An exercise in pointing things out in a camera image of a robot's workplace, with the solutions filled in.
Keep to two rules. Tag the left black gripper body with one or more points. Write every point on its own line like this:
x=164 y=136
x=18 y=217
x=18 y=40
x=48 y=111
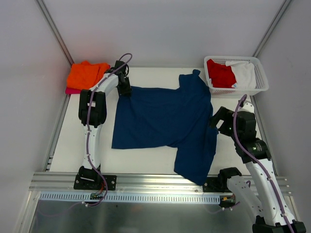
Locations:
x=124 y=88

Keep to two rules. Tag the white plastic basket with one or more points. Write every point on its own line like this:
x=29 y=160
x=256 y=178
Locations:
x=261 y=79

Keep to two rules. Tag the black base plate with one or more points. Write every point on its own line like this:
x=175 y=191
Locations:
x=109 y=182
x=215 y=185

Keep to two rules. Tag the white slotted cable duct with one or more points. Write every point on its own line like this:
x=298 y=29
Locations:
x=130 y=197

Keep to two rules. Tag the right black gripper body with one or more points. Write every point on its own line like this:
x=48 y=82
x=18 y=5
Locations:
x=216 y=119

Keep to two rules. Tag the orange folded t shirt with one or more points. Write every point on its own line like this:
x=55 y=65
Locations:
x=85 y=75

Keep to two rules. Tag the aluminium mounting rail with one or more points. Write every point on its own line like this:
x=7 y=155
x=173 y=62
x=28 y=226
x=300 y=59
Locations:
x=126 y=183

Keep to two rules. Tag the white t shirt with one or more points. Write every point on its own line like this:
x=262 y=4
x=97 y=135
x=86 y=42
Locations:
x=244 y=73

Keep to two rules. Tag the pink folded t shirt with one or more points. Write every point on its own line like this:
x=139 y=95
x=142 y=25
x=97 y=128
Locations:
x=72 y=91

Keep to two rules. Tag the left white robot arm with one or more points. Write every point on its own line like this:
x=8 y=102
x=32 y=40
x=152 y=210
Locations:
x=92 y=114

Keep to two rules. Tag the red t shirt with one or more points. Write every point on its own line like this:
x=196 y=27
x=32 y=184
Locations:
x=221 y=76

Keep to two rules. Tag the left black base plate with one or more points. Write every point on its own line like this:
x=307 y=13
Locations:
x=109 y=182

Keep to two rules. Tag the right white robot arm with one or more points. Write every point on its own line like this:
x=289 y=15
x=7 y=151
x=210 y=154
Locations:
x=267 y=208

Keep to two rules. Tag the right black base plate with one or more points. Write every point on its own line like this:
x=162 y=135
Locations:
x=215 y=185

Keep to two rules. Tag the blue t shirt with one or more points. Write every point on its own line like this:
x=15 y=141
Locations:
x=177 y=118

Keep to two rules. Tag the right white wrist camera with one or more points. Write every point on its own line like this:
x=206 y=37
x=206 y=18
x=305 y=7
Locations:
x=247 y=107

